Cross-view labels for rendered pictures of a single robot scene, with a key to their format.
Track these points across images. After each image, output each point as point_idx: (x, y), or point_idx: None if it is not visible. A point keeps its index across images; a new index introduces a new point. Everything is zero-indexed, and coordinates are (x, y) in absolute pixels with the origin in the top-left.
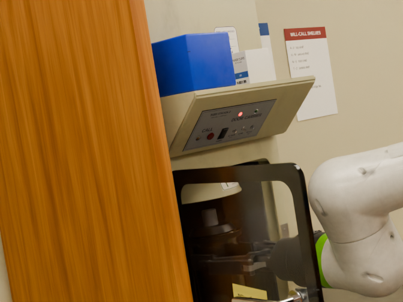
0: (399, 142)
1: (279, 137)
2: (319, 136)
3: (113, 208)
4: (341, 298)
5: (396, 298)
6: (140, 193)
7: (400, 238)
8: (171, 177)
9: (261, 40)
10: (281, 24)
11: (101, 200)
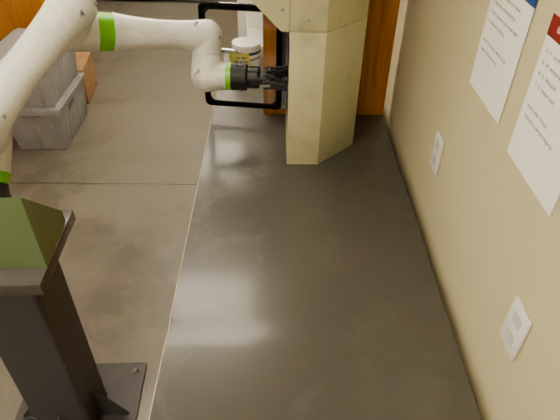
0: (177, 20)
1: (488, 142)
2: (516, 203)
3: None
4: (362, 247)
5: (315, 255)
6: None
7: (192, 67)
8: None
9: (524, 9)
10: (557, 4)
11: None
